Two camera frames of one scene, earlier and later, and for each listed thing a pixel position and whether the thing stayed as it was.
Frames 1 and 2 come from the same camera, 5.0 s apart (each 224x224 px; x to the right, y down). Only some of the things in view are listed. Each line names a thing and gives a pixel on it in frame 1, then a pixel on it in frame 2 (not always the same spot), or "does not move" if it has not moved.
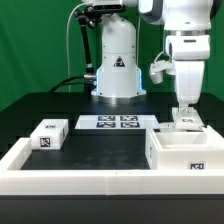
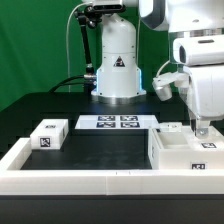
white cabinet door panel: x=190 y=120 → x=213 y=142
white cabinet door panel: x=166 y=126 does not move
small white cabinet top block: x=49 y=135 does not move
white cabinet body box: x=173 y=149 does not move
